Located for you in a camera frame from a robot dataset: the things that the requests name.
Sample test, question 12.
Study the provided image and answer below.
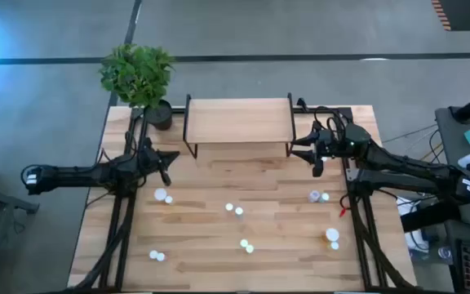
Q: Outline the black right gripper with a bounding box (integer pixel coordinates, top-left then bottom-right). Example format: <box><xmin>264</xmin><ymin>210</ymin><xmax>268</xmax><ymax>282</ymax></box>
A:
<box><xmin>290</xmin><ymin>121</ymin><xmax>348</xmax><ymax>178</ymax></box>

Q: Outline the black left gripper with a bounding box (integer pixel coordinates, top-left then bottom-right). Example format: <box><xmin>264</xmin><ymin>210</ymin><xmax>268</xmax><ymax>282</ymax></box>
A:
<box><xmin>136</xmin><ymin>136</ymin><xmax>181</xmax><ymax>187</ymax></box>

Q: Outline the green potted plant black pot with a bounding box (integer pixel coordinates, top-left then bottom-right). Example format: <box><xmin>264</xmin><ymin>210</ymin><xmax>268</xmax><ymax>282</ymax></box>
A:
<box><xmin>98</xmin><ymin>42</ymin><xmax>177</xmax><ymax>131</ymax></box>

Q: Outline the white power strip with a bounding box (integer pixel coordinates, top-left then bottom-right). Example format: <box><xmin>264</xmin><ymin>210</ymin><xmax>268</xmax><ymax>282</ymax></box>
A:
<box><xmin>396</xmin><ymin>195</ymin><xmax>418</xmax><ymax>217</ymax></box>

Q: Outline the black desk leg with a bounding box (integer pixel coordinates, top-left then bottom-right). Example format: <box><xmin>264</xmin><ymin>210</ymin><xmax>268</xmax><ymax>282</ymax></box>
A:
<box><xmin>400</xmin><ymin>198</ymin><xmax>463</xmax><ymax>233</ymax></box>

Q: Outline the grey side desk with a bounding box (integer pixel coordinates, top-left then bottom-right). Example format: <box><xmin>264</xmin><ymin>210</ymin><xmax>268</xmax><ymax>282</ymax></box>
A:
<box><xmin>434</xmin><ymin>105</ymin><xmax>470</xmax><ymax>229</ymax></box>

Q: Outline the grey metal stand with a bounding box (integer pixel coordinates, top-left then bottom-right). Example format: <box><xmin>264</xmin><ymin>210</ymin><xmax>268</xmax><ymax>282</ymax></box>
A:
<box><xmin>0</xmin><ymin>183</ymin><xmax>40</xmax><ymax>294</ymax></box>

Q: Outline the black floor mat orange edge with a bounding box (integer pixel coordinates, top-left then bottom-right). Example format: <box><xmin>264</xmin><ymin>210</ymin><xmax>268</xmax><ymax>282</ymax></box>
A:
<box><xmin>430</xmin><ymin>0</ymin><xmax>470</xmax><ymax>33</ymax></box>

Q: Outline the wooden shelf black metal frame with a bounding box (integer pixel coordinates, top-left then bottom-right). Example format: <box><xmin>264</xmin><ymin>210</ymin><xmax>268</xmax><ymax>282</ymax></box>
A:
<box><xmin>182</xmin><ymin>92</ymin><xmax>298</xmax><ymax>159</ymax></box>

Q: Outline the black aluminium table frame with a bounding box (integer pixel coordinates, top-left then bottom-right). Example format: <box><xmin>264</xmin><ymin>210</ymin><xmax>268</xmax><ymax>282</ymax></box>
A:
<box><xmin>66</xmin><ymin>104</ymin><xmax>422</xmax><ymax>293</ymax></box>

